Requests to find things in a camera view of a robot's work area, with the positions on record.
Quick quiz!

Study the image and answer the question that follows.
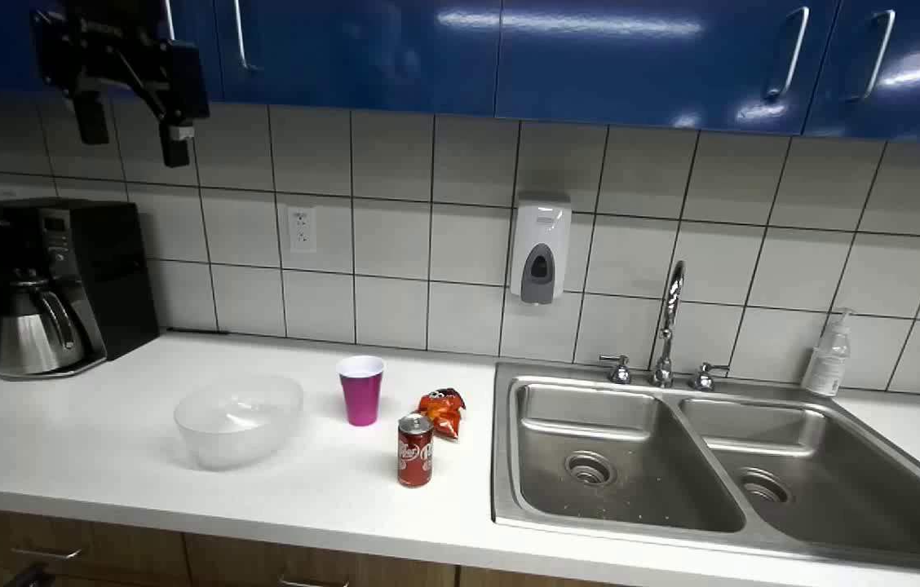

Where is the clear plastic bowl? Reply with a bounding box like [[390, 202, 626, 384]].
[[171, 372, 308, 472]]

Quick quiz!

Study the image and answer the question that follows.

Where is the white wall soap dispenser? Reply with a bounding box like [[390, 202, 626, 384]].
[[506, 193, 575, 306]]

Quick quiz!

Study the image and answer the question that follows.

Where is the clear spray bottle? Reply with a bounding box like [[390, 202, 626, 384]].
[[799, 306, 855, 402]]

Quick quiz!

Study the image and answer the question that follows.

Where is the steel double sink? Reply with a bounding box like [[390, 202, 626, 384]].
[[490, 358, 920, 582]]

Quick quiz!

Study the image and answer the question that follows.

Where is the wooden drawer front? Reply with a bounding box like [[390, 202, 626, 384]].
[[0, 501, 192, 587], [179, 533, 464, 587]]

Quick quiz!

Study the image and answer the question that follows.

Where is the orange chips bag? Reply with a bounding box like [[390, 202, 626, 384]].
[[414, 384, 471, 445]]

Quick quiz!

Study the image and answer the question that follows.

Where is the steel coffee carafe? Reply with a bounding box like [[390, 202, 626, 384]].
[[0, 269, 87, 383]]

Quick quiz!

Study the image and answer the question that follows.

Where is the red soda can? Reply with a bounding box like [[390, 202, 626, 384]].
[[394, 411, 437, 494]]

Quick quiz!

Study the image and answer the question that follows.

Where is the pink plastic cup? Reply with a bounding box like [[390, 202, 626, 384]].
[[335, 355, 389, 432]]

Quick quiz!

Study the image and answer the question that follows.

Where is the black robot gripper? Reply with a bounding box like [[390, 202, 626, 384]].
[[33, 0, 211, 169]]

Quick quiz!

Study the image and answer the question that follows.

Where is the black coffee maker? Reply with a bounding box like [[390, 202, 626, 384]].
[[0, 195, 163, 384]]

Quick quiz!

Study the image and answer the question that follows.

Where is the chrome faucet handle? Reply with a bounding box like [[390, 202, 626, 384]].
[[687, 358, 733, 395], [597, 351, 639, 387]]

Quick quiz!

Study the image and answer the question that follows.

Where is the chrome faucet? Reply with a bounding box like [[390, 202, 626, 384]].
[[647, 257, 687, 387]]

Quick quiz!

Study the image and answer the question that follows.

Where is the white wall outlet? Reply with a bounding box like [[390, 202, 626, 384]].
[[281, 202, 322, 264]]

